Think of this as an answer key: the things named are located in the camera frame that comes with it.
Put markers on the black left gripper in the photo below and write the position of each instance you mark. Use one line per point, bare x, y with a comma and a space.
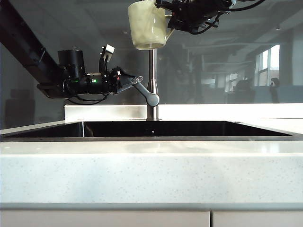
113, 81

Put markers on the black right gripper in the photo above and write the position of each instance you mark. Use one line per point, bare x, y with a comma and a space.
189, 16

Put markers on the pale green ceramic mug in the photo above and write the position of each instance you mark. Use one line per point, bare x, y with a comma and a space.
146, 23

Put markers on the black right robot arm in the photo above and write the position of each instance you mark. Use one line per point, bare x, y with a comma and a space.
223, 3

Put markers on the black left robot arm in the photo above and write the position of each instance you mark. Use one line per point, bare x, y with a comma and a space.
23, 47

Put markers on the steel gooseneck faucet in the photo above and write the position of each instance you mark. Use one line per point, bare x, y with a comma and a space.
152, 71

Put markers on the rectangular undermount sink basin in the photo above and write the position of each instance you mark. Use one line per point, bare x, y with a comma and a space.
165, 130

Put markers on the white backsplash ledge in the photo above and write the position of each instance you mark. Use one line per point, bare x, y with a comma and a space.
106, 113

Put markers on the wide grey cabinet door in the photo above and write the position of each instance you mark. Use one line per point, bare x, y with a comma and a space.
104, 220

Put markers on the narrow grey cabinet door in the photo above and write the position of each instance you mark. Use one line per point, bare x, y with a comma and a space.
258, 220

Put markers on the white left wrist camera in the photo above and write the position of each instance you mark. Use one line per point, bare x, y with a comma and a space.
109, 50

